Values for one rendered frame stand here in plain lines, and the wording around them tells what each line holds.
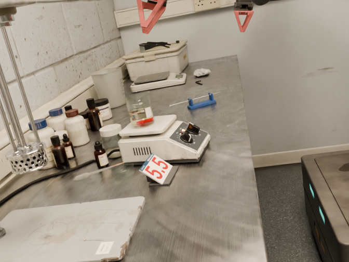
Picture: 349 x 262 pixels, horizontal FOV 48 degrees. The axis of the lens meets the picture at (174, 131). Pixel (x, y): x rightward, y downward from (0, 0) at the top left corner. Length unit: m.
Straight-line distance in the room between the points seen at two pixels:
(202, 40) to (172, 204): 1.76
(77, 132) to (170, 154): 0.40
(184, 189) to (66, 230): 0.24
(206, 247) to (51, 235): 0.29
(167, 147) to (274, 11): 1.64
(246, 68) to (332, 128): 0.65
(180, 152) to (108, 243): 0.33
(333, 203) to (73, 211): 0.95
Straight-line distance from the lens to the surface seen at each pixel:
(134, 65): 2.13
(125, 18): 2.45
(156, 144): 0.94
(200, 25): 2.44
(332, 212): 1.45
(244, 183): 0.80
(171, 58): 2.08
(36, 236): 0.79
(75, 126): 1.24
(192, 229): 0.68
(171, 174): 0.89
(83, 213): 0.80
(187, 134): 0.94
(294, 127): 2.59
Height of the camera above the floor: 1.11
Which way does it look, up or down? 18 degrees down
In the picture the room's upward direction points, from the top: 11 degrees counter-clockwise
